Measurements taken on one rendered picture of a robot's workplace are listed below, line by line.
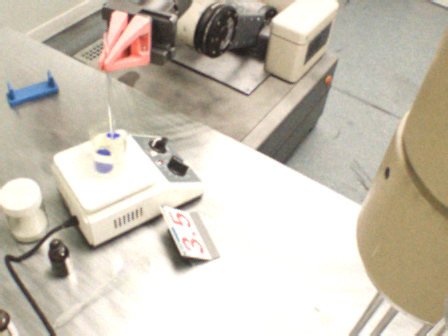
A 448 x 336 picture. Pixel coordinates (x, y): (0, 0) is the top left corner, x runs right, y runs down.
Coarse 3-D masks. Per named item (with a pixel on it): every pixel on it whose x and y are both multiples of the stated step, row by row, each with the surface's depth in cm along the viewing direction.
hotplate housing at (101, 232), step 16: (160, 176) 72; (64, 192) 70; (144, 192) 69; (160, 192) 70; (176, 192) 73; (192, 192) 76; (80, 208) 67; (112, 208) 67; (128, 208) 68; (144, 208) 71; (160, 208) 73; (64, 224) 69; (80, 224) 69; (96, 224) 66; (112, 224) 68; (128, 224) 71; (96, 240) 69
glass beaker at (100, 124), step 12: (96, 120) 66; (108, 120) 67; (120, 120) 66; (96, 132) 67; (120, 132) 68; (96, 144) 63; (108, 144) 63; (120, 144) 64; (96, 156) 65; (108, 156) 65; (120, 156) 66; (96, 168) 67; (108, 168) 66; (120, 168) 67
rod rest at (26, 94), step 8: (48, 72) 92; (48, 80) 94; (8, 88) 90; (24, 88) 92; (32, 88) 92; (40, 88) 92; (48, 88) 93; (56, 88) 93; (8, 96) 90; (16, 96) 90; (24, 96) 90; (32, 96) 91; (40, 96) 92; (16, 104) 90
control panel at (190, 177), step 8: (136, 136) 78; (144, 144) 77; (168, 144) 82; (144, 152) 75; (168, 152) 79; (176, 152) 81; (152, 160) 74; (168, 160) 77; (160, 168) 74; (168, 176) 73; (176, 176) 74; (184, 176) 75; (192, 176) 77
